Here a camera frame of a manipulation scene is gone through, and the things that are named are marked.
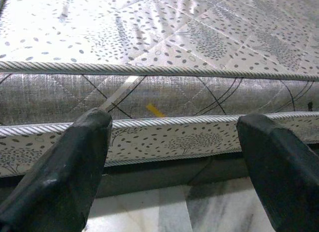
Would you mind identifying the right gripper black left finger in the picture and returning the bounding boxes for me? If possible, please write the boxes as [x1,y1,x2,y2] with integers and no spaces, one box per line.
[0,107,113,232]

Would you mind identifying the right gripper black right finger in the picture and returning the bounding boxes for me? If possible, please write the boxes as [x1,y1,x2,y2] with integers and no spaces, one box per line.
[236,113,319,232]

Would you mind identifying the dark bed base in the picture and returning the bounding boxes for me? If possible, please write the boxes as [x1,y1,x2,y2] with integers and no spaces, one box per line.
[0,139,319,200]

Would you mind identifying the quilted white patterned mattress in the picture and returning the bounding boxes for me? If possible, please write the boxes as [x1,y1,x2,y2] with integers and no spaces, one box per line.
[0,0,319,178]

